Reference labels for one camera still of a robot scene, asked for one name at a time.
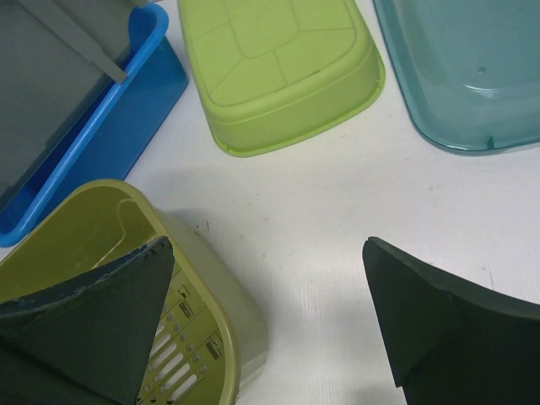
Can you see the lime green container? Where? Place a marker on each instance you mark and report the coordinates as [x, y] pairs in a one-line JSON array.
[[273, 73]]

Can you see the blue plastic tray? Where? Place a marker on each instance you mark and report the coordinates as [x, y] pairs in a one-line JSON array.
[[107, 140]]

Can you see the teal transparent container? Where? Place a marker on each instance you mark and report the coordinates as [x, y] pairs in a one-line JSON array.
[[468, 70]]

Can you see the large grey crate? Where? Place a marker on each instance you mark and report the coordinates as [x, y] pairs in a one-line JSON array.
[[56, 58]]

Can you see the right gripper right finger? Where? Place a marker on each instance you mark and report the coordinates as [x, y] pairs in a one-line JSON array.
[[448, 340]]

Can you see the olive green slotted basket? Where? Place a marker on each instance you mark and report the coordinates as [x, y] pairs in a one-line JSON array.
[[211, 341]]

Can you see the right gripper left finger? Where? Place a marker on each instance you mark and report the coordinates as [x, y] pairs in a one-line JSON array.
[[72, 337]]

